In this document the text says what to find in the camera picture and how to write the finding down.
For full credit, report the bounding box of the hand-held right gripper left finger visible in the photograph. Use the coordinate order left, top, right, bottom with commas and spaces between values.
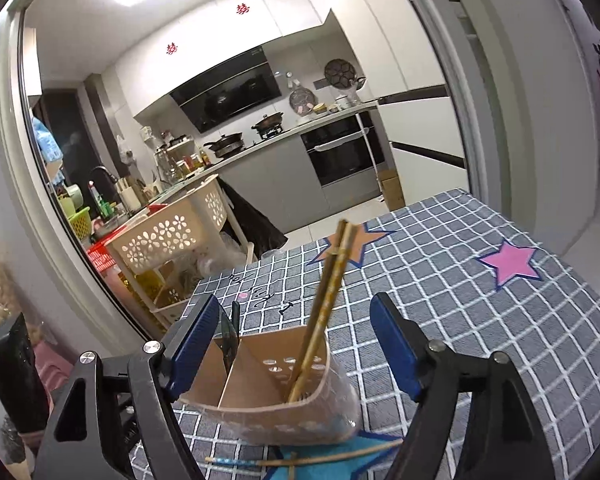
32, 292, 221, 480

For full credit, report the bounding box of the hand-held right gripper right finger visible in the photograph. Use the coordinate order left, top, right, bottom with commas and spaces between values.
370, 291, 556, 480

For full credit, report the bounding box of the black handled metal spoon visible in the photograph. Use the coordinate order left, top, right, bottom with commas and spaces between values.
220, 311, 237, 377

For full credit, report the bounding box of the beige plastic utensil holder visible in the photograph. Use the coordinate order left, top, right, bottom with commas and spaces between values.
179, 324, 364, 447

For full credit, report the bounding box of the brown patterned bamboo chopstick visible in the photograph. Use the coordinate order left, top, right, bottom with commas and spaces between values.
292, 222, 359, 404

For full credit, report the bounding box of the blue patterned bamboo chopstick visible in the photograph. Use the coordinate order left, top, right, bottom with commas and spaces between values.
204, 439, 405, 468

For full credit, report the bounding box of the pink stool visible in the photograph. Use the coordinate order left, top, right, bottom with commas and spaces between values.
34, 344, 77, 403

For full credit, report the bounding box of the grey checked star tablecloth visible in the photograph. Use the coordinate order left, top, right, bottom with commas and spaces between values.
125, 187, 600, 480

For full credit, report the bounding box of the white perforated basket cart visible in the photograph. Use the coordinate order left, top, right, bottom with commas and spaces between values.
102, 173, 232, 332

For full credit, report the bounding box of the red box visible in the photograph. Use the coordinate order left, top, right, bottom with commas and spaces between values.
86, 244, 117, 272

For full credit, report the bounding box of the black trash bag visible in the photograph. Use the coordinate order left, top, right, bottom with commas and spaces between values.
219, 177, 287, 257

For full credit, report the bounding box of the cardboard box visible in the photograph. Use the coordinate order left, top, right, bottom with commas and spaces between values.
376, 169, 406, 212

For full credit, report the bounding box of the green plastic basket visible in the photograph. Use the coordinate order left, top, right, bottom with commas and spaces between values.
67, 207, 94, 239

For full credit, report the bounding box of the black kitchen faucet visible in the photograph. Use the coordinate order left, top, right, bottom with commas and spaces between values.
88, 165, 127, 212

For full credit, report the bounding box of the black built-in oven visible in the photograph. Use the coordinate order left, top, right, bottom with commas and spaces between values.
299, 114, 387, 189

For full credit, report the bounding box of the black wok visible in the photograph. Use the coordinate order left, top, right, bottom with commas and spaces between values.
203, 132, 245, 157

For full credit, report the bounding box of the black cooking pot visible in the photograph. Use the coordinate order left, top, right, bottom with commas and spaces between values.
251, 112, 285, 134

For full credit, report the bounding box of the black range hood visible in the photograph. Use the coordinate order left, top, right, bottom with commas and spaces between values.
168, 47, 284, 134

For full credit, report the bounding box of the round patterned plate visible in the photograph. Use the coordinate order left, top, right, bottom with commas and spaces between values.
288, 87, 314, 114

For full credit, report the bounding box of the dark round moulded pan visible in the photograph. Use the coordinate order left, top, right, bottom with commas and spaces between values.
323, 58, 367, 89

